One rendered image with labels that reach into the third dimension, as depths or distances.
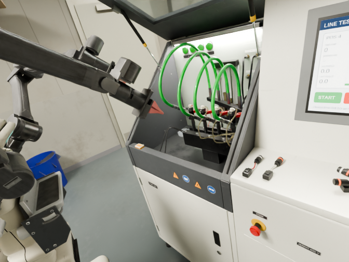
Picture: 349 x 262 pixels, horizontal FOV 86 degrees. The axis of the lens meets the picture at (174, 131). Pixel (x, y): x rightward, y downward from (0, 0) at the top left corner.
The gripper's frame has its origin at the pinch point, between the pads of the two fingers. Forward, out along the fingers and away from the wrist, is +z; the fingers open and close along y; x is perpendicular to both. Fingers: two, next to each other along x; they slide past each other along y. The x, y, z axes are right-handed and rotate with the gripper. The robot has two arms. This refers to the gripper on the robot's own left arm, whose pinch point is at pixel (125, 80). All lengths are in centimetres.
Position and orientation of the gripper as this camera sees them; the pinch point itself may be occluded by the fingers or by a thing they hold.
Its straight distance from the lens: 91.6
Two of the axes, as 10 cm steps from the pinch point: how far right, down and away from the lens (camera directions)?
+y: -5.1, -0.4, 8.6
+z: 7.9, 3.8, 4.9
